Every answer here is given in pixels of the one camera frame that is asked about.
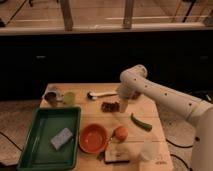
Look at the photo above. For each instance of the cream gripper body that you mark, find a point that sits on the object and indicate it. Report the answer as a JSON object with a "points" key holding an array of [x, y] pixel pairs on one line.
{"points": [[123, 105]]}

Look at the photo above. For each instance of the purple grape bunch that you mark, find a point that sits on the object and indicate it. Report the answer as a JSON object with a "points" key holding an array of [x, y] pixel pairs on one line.
{"points": [[110, 107]]}

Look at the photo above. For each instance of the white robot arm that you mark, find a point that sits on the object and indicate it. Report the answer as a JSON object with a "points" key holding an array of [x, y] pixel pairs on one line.
{"points": [[197, 112]]}

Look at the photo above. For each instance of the dark maroon bowl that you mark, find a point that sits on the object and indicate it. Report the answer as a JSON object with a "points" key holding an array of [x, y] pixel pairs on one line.
{"points": [[135, 95]]}

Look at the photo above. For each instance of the red orange bowl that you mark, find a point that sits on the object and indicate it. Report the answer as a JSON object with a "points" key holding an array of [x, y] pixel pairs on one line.
{"points": [[93, 138]]}

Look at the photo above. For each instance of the orange fruit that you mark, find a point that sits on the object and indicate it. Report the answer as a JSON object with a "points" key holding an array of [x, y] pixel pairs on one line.
{"points": [[121, 133]]}

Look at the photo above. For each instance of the green pepper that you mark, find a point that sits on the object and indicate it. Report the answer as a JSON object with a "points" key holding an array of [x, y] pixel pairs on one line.
{"points": [[143, 125]]}

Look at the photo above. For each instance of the metal spoon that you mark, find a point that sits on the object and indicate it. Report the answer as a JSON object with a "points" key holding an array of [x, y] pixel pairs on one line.
{"points": [[111, 137]]}

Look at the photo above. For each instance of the green cup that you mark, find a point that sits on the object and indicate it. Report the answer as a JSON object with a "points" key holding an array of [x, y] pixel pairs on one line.
{"points": [[69, 98]]}

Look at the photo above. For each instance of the tan box with dark base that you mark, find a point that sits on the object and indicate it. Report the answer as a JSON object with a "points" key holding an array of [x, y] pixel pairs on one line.
{"points": [[116, 156]]}

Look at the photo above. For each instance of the blue grey sponge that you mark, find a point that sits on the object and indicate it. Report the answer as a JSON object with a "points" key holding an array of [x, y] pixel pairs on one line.
{"points": [[61, 138]]}

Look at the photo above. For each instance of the metal cup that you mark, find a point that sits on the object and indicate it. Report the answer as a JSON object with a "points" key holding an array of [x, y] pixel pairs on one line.
{"points": [[52, 95]]}

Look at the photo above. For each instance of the green plastic tray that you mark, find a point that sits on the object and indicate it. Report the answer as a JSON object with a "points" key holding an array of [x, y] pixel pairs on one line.
{"points": [[38, 153]]}

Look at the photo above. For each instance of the white handled brush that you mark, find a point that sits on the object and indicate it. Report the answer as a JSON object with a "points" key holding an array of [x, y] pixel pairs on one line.
{"points": [[95, 96]]}

